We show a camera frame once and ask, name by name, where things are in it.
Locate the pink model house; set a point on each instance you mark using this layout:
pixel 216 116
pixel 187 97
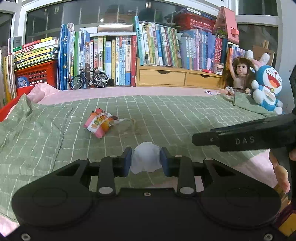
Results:
pixel 227 23

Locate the long row of colourful books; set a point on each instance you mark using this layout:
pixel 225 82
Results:
pixel 180 46

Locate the row of beige-spine books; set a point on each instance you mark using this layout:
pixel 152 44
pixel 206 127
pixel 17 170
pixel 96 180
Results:
pixel 8 78

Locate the small dark bottle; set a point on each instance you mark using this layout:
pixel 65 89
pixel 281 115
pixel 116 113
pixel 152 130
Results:
pixel 146 59

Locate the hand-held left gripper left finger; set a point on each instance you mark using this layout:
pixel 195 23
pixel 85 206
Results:
pixel 127 160

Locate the red mesh basket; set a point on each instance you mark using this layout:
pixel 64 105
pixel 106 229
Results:
pixel 196 22

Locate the small clear plastic box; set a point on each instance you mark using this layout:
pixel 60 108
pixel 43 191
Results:
pixel 219 68

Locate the wooden drawer organizer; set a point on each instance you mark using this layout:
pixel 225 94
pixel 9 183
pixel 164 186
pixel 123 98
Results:
pixel 161 77

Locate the small wrapped candy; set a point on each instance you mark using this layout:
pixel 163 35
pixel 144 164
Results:
pixel 208 92

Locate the green checked cloth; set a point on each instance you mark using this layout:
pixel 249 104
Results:
pixel 161 111

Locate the brown cardboard box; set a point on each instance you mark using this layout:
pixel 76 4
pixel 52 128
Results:
pixel 261 51

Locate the clear plastic wrapper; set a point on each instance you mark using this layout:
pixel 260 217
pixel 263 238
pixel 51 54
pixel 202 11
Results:
pixel 126 122

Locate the red plastic crate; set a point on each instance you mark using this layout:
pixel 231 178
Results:
pixel 37 74

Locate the blue cat plush toy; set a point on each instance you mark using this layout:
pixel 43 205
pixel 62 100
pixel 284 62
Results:
pixel 268 90

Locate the short row of slim books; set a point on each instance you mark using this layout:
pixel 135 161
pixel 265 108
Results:
pixel 234 53

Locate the pink snack packet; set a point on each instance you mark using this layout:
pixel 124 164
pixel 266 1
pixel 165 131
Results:
pixel 99 122

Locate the miniature black bicycle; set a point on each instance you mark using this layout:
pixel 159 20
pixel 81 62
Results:
pixel 97 80

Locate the person's right hand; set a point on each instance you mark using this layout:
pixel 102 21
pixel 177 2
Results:
pixel 281 176

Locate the white rabbit plush toy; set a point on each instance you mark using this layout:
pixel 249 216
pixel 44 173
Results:
pixel 263 59

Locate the small red toy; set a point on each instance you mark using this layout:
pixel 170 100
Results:
pixel 206 70

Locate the row of tall thin books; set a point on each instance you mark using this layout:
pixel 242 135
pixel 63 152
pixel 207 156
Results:
pixel 101 58

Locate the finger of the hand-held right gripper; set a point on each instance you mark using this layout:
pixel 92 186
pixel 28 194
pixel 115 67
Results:
pixel 254 127

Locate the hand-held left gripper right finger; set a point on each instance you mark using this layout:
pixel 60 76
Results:
pixel 164 162

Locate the brown-haired doll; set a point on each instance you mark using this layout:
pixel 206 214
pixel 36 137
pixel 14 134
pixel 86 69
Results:
pixel 240 71

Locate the stack of flat books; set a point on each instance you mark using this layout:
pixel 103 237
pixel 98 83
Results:
pixel 34 52

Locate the small black case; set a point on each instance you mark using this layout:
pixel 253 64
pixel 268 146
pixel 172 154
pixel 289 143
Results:
pixel 111 82

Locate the white tissue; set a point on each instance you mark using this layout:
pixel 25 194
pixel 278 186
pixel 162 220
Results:
pixel 145 157

